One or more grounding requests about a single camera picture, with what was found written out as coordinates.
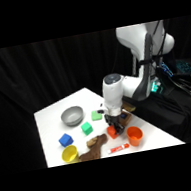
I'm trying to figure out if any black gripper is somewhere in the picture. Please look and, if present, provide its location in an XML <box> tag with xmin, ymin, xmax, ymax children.
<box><xmin>103</xmin><ymin>110</ymin><xmax>128</xmax><ymax>139</ymax></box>

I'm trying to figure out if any red and white marker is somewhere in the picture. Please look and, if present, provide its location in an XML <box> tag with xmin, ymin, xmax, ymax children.
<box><xmin>107</xmin><ymin>141</ymin><xmax>132</xmax><ymax>155</ymax></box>

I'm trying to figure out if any yellow cup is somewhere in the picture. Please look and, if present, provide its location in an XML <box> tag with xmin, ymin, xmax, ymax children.
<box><xmin>59</xmin><ymin>144</ymin><xmax>81</xmax><ymax>166</ymax></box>

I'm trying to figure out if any red cube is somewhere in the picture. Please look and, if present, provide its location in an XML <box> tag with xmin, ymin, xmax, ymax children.
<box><xmin>105</xmin><ymin>124</ymin><xmax>121</xmax><ymax>141</ymax></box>

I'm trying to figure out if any tan tag on wrist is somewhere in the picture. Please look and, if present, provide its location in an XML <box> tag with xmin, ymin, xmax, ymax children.
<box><xmin>122</xmin><ymin>100</ymin><xmax>138</xmax><ymax>114</ymax></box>

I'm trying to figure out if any small green light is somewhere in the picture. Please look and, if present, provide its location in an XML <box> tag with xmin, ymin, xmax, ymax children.
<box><xmin>149</xmin><ymin>79</ymin><xmax>165</xmax><ymax>96</ymax></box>

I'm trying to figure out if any black robot stand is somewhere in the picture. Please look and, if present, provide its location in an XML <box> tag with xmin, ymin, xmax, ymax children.
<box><xmin>119</xmin><ymin>66</ymin><xmax>191</xmax><ymax>152</ymax></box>

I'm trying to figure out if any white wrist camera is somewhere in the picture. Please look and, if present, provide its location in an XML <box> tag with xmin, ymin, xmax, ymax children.
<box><xmin>95</xmin><ymin>102</ymin><xmax>110</xmax><ymax>116</ymax></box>

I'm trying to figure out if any green cube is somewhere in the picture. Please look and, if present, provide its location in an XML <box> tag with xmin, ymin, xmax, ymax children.
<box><xmin>79</xmin><ymin>121</ymin><xmax>95</xmax><ymax>137</ymax></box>

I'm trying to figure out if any blue lit keyboard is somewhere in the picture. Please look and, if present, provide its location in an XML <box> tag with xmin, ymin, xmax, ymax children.
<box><xmin>174</xmin><ymin>56</ymin><xmax>191</xmax><ymax>77</ymax></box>

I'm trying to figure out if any grey bowl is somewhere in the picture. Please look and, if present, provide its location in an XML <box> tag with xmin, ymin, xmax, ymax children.
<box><xmin>58</xmin><ymin>104</ymin><xmax>86</xmax><ymax>129</ymax></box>

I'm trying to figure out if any black curtain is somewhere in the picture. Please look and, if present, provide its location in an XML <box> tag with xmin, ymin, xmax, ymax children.
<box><xmin>0</xmin><ymin>15</ymin><xmax>191</xmax><ymax>177</ymax></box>

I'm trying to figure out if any light green soft block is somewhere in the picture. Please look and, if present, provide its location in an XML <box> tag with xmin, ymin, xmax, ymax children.
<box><xmin>89</xmin><ymin>109</ymin><xmax>105</xmax><ymax>123</ymax></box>

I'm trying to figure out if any brown plush dinosaur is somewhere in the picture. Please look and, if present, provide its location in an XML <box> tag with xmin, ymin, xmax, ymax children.
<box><xmin>75</xmin><ymin>132</ymin><xmax>112</xmax><ymax>163</ymax></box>

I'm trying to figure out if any orange cup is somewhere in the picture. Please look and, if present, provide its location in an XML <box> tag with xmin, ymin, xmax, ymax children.
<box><xmin>124</xmin><ymin>124</ymin><xmax>146</xmax><ymax>148</ymax></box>

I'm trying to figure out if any blue cube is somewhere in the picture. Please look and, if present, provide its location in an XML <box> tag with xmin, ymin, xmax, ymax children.
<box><xmin>57</xmin><ymin>131</ymin><xmax>76</xmax><ymax>149</ymax></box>

